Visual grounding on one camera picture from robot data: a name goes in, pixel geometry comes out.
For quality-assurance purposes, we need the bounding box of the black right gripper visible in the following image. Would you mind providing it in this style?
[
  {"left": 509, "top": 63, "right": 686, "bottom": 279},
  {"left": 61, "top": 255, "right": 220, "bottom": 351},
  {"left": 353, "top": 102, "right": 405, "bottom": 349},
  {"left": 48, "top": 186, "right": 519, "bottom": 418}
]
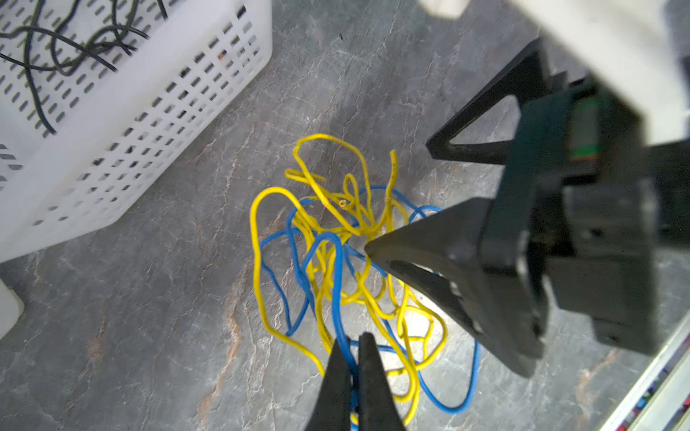
[{"left": 365, "top": 38, "right": 689, "bottom": 377}]

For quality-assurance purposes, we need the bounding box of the yellow cable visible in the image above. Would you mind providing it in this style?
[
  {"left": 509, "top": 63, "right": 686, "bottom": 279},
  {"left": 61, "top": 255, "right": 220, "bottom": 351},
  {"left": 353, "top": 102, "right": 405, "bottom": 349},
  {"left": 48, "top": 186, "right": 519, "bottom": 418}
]
[{"left": 249, "top": 133, "right": 449, "bottom": 427}]

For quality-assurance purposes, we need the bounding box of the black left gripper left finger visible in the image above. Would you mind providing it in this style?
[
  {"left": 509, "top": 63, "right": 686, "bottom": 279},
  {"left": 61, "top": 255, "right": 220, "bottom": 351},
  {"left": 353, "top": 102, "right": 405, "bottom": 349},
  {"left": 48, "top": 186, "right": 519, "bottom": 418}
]
[{"left": 305, "top": 342, "right": 352, "bottom": 431}]

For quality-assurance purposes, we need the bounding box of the white plastic basket middle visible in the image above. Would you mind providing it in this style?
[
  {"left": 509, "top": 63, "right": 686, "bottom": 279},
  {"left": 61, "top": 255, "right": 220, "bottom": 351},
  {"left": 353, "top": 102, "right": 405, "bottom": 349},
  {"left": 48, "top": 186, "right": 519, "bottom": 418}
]
[{"left": 1, "top": 1, "right": 272, "bottom": 261}]

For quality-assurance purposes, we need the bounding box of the white plastic basket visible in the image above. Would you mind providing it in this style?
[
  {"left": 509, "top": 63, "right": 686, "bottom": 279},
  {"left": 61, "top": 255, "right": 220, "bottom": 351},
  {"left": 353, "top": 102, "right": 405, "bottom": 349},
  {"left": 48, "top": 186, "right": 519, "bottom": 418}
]
[
  {"left": 0, "top": 281, "right": 25, "bottom": 339},
  {"left": 1, "top": 1, "right": 272, "bottom": 261}
]

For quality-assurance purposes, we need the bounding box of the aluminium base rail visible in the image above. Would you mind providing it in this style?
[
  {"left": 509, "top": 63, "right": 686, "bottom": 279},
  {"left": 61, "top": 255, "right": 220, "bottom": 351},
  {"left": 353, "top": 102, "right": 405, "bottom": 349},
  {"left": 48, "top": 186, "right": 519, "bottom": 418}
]
[{"left": 599, "top": 315, "right": 689, "bottom": 431}]

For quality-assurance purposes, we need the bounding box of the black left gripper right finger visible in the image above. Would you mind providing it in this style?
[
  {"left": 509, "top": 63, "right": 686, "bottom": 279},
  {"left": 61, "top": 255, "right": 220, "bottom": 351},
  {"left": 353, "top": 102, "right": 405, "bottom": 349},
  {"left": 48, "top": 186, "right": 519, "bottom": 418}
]
[{"left": 359, "top": 332, "right": 405, "bottom": 431}]

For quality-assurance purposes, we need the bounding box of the blue cable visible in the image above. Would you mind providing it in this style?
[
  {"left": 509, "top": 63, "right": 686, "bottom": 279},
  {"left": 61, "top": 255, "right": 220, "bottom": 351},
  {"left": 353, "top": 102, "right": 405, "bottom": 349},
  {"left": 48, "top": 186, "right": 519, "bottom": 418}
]
[{"left": 258, "top": 184, "right": 482, "bottom": 431}]

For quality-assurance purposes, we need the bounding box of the white plastic basket left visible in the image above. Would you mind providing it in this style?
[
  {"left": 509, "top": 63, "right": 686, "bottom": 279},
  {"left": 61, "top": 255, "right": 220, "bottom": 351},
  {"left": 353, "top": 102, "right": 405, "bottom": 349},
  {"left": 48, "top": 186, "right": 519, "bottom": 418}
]
[{"left": 0, "top": 281, "right": 25, "bottom": 339}]

